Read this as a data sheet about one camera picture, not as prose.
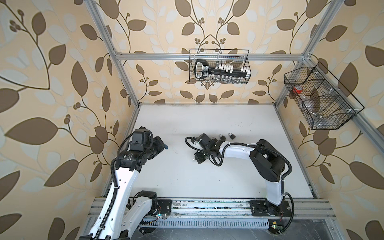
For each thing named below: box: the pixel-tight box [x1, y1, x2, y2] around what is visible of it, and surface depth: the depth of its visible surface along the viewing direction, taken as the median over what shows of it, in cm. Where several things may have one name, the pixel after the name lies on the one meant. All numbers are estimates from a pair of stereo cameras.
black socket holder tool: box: [194, 59, 252, 79], surface depth 84 cm
